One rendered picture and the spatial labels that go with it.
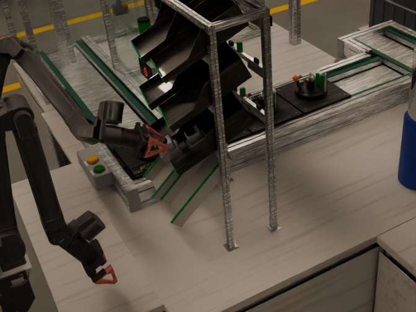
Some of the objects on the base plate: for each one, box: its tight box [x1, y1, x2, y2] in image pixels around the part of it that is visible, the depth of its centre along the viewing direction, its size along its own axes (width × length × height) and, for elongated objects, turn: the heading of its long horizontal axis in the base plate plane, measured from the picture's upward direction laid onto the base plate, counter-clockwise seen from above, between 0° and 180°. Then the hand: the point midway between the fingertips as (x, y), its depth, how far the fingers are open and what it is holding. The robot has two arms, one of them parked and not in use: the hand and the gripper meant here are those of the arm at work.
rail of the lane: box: [80, 141, 142, 213], centre depth 262 cm, size 6×89×11 cm, turn 35°
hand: (164, 143), depth 192 cm, fingers closed on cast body, 4 cm apart
